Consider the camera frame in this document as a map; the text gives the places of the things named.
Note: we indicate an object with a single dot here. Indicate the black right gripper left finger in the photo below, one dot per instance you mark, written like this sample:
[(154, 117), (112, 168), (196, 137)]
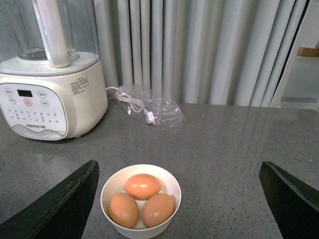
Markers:
[(61, 213)]

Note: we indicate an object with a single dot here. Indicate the brown cardboard box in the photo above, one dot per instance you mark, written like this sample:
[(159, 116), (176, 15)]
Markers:
[(308, 52)]

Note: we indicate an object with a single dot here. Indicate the brown egg front right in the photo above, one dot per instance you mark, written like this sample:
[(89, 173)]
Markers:
[(158, 209)]

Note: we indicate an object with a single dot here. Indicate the white soy milk blender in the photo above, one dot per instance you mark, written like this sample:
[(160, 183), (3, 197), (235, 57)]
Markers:
[(51, 79)]

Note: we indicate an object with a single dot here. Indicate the white round bowl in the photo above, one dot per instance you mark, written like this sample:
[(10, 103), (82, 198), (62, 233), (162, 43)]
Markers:
[(116, 184)]

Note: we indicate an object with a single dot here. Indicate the clear plastic bag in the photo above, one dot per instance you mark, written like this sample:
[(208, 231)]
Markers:
[(143, 105)]

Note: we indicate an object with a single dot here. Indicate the brown egg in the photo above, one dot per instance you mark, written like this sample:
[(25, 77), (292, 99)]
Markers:
[(158, 209), (123, 210), (142, 186)]

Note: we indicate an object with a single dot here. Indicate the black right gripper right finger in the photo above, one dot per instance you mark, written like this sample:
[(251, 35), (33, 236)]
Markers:
[(293, 203)]

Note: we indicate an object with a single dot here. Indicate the brown egg front left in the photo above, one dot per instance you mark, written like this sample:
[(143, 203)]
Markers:
[(123, 210)]

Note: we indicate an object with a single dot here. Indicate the grey curtain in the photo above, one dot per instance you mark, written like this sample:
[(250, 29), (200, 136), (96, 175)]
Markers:
[(219, 52)]

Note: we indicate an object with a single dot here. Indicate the brown egg at back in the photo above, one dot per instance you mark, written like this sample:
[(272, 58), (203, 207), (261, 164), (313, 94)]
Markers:
[(142, 186)]

